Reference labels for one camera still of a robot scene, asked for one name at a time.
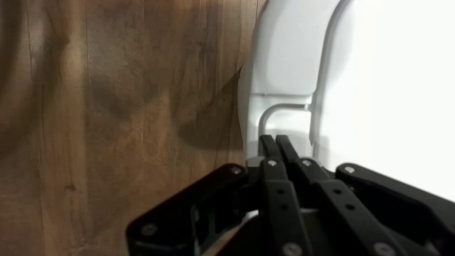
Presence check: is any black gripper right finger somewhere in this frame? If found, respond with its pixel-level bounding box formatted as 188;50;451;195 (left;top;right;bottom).
276;135;455;256

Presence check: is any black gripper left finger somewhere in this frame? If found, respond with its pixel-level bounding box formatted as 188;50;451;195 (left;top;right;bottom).
125;137;313;256

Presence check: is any white lidded trash bin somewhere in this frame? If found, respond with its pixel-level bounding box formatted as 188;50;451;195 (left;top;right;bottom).
238;0;455;201

